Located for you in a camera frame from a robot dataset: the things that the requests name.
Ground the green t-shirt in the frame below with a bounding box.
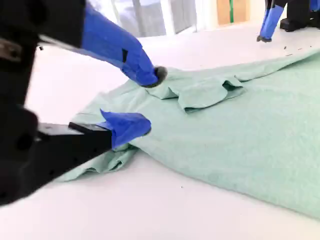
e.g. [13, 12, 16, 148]
[56, 48, 320, 221]

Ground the cardboard box with green strap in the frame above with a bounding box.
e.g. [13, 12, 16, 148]
[216, 0, 251, 26]

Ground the white window frame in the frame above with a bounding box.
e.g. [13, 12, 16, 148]
[87, 0, 198, 38]

